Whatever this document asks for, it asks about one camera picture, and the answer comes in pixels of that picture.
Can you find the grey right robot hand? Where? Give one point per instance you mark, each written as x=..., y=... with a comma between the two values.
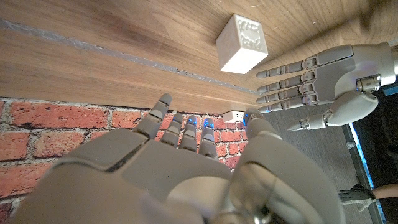
x=155, y=180

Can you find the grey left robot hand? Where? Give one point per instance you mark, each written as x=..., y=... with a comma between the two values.
x=335, y=77

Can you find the small white box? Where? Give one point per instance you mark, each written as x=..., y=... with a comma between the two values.
x=241, y=46

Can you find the person's bare forearm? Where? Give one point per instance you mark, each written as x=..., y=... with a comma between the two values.
x=387, y=190

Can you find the white power strip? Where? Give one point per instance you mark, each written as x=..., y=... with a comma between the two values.
x=233, y=116

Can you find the red brick printed backdrop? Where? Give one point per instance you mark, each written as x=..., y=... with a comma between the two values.
x=46, y=140

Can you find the person's black gloved hand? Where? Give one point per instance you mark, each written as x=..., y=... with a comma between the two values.
x=356, y=194

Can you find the grey tape outline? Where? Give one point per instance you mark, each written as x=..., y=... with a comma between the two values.
x=124, y=56

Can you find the black metal door frame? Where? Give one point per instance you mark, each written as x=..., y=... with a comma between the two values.
x=357, y=161

